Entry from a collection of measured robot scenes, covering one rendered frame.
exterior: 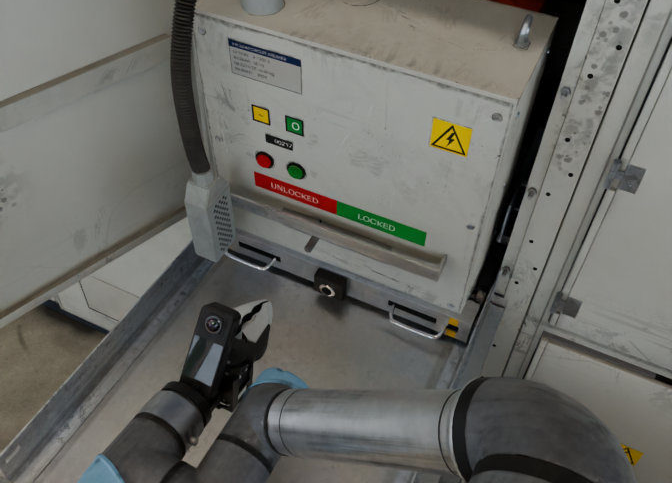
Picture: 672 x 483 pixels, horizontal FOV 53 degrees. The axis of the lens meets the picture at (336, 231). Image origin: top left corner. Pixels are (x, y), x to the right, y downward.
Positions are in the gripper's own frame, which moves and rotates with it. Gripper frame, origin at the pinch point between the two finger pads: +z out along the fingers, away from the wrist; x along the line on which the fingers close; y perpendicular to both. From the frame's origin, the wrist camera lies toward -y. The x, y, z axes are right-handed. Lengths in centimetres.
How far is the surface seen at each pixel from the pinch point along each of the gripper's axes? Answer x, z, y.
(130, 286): -66, 47, 63
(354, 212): 3.2, 24.4, -2.9
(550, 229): 34, 37, -4
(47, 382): -90, 32, 103
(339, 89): 0.0, 18.8, -26.2
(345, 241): 3.5, 21.3, 1.1
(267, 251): -14.2, 27.5, 15.2
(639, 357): 56, 39, 16
